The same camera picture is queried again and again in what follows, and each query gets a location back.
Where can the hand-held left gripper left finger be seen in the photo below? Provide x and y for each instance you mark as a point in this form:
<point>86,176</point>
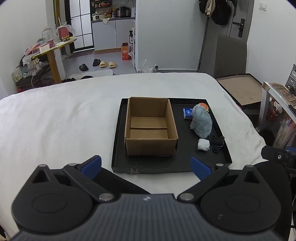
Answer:
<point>93,165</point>

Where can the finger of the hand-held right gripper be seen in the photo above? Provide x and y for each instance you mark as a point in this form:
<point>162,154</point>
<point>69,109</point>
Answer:
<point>272,153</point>

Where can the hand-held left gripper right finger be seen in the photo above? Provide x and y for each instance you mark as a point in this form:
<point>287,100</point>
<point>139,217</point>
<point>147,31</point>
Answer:
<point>200,168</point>

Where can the black shallow tray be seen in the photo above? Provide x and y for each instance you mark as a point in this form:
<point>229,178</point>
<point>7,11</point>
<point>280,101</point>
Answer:
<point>194,157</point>

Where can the white cloth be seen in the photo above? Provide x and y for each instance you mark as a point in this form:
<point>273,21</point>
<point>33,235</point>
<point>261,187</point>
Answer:
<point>203,144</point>

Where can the black knitted pouch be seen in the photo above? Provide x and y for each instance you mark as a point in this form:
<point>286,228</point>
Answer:
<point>217,142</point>

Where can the fluffy grey-blue plush toy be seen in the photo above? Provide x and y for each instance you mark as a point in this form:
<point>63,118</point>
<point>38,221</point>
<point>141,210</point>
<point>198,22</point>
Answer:
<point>202,121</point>

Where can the brown cardboard box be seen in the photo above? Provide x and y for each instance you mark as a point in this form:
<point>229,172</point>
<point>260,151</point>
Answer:
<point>150,141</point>

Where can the blue tissue pack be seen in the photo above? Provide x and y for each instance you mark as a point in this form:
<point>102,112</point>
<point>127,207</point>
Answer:
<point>187,113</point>

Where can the white side table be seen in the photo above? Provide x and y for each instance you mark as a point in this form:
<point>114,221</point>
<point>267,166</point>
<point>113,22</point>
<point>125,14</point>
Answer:
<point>279,95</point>

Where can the watermelon slice toy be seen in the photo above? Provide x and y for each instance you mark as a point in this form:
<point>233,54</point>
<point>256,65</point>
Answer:
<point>204,106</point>

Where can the flat open cardboard box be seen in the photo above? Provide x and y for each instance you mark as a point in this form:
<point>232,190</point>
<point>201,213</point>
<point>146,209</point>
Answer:
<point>242,90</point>

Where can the grey drawer unit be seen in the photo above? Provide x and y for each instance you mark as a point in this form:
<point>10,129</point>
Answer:
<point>292,77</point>

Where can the white floor mat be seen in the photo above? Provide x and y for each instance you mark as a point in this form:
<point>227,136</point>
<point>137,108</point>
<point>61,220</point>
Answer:
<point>92,74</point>

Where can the black slipper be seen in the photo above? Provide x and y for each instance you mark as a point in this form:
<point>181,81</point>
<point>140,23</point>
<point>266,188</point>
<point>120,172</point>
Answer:
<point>83,67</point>
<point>96,62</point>

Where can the beige slipper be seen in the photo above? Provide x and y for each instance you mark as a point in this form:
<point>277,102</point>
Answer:
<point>112,64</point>
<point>103,64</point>

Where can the grey flat board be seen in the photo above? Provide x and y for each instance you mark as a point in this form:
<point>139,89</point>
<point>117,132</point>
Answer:
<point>230,58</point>

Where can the clear plastic bag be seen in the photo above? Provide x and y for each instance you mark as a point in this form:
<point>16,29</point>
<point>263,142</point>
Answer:
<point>148,67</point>

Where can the pile of bags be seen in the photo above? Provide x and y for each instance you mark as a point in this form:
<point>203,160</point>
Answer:
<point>30,71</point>

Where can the orange cardboard box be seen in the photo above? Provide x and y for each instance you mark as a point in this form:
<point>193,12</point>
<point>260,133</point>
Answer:
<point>124,52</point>

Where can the yellow round table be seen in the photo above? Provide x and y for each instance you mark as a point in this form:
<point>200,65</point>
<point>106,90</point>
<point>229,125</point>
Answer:
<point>54,49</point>

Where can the black coat stand pole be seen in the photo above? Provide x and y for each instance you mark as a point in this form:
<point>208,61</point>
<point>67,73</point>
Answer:
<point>203,44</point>

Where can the white flat box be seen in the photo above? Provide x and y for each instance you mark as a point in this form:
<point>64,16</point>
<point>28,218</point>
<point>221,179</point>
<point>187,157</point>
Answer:
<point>44,49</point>

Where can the narrow white shelf rack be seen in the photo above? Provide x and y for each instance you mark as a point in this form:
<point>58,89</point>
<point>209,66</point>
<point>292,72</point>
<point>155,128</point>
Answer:
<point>133,44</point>

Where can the small red can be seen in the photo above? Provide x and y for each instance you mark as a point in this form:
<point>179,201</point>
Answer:
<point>50,43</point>

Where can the black door lock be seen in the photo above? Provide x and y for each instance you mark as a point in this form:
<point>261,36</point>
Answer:
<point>240,27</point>

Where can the white kitchen cabinet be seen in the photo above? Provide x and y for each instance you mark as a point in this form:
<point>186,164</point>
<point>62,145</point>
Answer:
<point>111,34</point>

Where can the red carton box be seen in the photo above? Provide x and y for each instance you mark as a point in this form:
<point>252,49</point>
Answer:
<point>63,33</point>

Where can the clear glass jar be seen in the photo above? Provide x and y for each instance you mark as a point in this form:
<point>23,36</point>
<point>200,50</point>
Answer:
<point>47,34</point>

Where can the black framed glass door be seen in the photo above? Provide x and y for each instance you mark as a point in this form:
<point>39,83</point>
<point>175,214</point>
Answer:
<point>79,23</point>

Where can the grey entrance door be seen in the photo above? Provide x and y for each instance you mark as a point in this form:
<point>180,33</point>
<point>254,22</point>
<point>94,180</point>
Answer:
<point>239,14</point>

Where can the small white appliance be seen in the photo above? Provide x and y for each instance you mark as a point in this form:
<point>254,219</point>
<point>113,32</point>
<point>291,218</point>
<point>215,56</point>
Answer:
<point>97,17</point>

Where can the hanging dark clothes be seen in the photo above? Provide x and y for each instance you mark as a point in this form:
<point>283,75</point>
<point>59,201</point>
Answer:
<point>219,11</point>

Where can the black rice cooker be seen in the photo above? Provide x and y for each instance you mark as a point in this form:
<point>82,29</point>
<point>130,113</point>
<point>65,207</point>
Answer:
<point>123,12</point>

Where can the white light switch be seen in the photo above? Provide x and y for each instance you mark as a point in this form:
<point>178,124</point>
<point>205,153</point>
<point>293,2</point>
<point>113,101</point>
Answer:
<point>262,5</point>

